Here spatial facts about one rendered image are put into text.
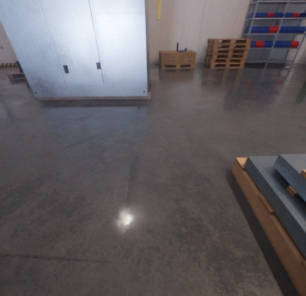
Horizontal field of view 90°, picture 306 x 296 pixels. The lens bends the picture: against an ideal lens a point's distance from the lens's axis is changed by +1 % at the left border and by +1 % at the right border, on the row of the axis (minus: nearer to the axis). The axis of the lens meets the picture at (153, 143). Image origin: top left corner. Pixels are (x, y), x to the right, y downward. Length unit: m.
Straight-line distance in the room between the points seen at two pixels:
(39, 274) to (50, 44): 2.83
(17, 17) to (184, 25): 5.33
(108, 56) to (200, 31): 5.03
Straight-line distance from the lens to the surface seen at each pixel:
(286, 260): 1.20
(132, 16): 2.77
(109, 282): 1.05
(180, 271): 1.05
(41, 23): 3.19
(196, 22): 7.30
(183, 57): 6.15
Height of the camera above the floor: 1.00
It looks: 35 degrees down
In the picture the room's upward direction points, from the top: 1 degrees counter-clockwise
